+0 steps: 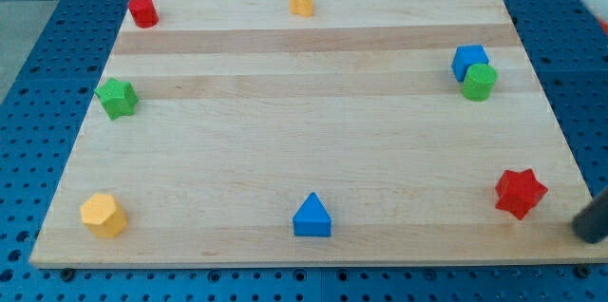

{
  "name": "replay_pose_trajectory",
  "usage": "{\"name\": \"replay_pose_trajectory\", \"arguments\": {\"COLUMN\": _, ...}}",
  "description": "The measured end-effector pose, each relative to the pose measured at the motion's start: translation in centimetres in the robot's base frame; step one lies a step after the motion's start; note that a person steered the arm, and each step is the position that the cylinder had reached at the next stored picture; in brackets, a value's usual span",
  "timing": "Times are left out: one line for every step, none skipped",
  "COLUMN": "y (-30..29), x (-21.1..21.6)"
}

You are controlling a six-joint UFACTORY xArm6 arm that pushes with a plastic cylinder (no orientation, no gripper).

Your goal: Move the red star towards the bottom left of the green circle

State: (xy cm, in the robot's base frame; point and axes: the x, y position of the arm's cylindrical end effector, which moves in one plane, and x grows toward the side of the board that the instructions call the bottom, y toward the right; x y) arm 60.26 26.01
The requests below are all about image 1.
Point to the green star block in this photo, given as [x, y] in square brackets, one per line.
[118, 98]

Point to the red star block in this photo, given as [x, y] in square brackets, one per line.
[519, 192]

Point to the wooden board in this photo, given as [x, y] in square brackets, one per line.
[245, 109]

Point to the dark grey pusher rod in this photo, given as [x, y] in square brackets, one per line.
[590, 224]

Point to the blue triangle block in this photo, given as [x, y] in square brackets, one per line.
[312, 219]

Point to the blue cube block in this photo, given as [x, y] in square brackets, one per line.
[466, 56]

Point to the yellow hexagon block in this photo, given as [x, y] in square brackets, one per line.
[103, 215]

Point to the yellow heart block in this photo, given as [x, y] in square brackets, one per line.
[303, 8]

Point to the green cylinder block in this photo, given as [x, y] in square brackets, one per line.
[479, 82]

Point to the red cylinder block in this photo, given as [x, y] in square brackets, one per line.
[143, 13]

